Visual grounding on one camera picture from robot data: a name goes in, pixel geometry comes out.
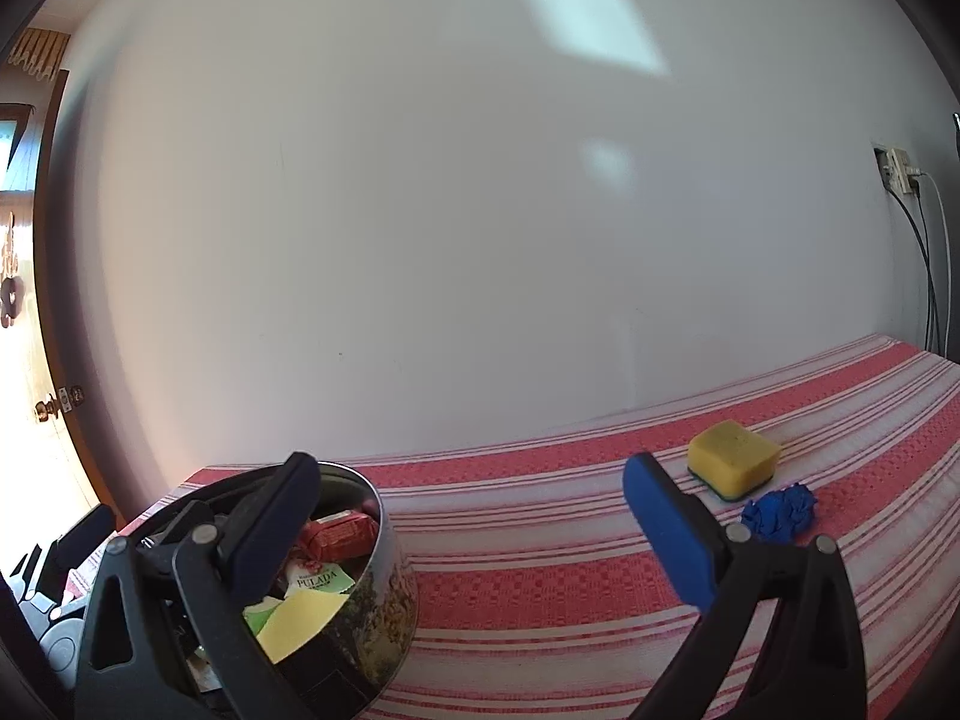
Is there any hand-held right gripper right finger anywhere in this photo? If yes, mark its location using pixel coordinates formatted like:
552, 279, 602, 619
624, 452, 867, 720

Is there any dark power cable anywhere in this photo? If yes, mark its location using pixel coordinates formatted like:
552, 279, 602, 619
891, 189, 938, 352

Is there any brass door knob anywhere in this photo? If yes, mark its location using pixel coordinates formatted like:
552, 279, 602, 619
34, 385, 85, 422

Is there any white wall socket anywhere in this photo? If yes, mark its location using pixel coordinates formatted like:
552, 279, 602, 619
872, 141, 925, 194

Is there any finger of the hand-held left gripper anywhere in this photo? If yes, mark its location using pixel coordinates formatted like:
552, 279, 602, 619
37, 504, 118, 597

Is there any dark wall decoration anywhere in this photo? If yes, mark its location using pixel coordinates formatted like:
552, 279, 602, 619
0, 216, 25, 329

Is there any tan curtain valance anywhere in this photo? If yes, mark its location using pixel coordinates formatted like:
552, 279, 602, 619
6, 28, 70, 81

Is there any round metal tin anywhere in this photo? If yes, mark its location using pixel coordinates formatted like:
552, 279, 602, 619
139, 461, 419, 720

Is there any red striped tablecloth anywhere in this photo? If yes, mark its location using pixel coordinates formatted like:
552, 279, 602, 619
67, 334, 960, 720

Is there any white red snack packet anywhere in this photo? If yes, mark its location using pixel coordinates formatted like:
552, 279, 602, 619
285, 568, 355, 602

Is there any large yellow sponge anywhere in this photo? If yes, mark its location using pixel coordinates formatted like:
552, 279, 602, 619
255, 589, 347, 666

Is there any blue glove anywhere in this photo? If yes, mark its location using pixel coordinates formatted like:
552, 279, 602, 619
740, 484, 818, 545

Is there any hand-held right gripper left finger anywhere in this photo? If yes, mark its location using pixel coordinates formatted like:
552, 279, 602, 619
73, 452, 322, 720

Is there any yellow green scouring sponge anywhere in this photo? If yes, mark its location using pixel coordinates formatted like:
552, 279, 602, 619
687, 422, 782, 503

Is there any green tissue packet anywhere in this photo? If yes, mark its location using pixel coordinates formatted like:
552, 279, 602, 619
243, 596, 283, 636

